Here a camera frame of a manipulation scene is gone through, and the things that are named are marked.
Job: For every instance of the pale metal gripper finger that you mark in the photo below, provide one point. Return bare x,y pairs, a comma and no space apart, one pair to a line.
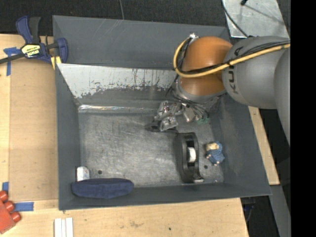
165,109
168,123

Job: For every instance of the black tape dispenser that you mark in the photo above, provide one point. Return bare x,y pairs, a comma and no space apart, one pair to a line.
184,157

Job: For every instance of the grey metal bin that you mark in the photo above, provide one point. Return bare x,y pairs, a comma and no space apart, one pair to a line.
128,144

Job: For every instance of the blue toy figure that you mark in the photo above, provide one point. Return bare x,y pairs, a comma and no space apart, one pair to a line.
215,154

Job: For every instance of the dark blue cloth pouch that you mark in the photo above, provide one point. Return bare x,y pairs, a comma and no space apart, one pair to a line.
102,188

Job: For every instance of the small white box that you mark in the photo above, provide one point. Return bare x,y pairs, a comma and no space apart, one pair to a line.
82,173

